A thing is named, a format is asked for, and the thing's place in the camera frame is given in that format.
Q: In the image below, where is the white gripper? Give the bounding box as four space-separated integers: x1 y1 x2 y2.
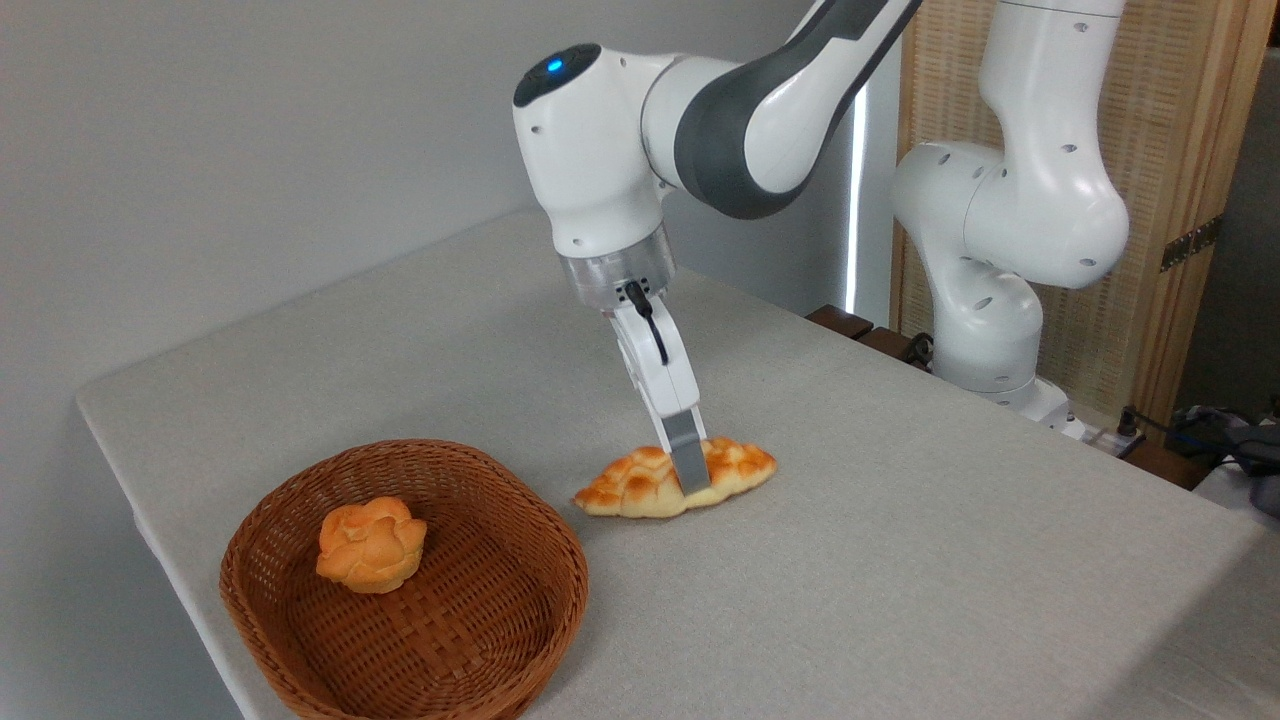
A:
600 294 714 497

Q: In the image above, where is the long braided bread loaf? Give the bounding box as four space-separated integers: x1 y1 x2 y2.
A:
572 436 779 519

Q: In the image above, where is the brown wicker basket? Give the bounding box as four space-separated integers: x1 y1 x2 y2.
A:
219 439 590 720

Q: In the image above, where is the round flower-shaped bread bun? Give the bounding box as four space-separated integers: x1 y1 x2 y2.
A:
316 497 429 596

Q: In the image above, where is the dark brown wooden block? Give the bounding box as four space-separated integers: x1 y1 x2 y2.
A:
806 304 876 341
858 326 933 373

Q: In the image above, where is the white power strip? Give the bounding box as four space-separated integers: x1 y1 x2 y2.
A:
1058 414 1143 459

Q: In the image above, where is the brown wooden board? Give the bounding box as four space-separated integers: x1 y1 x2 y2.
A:
1120 440 1217 492

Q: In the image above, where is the dark metal screen hinge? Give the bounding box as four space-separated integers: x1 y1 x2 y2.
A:
1160 214 1224 273

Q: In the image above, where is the dark grey bag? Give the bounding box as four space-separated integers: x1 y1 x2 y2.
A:
1234 424 1280 518

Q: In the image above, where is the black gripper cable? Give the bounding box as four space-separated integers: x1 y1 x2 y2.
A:
624 280 670 367

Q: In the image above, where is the black cable bundle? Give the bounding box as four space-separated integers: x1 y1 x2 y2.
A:
1116 398 1280 473

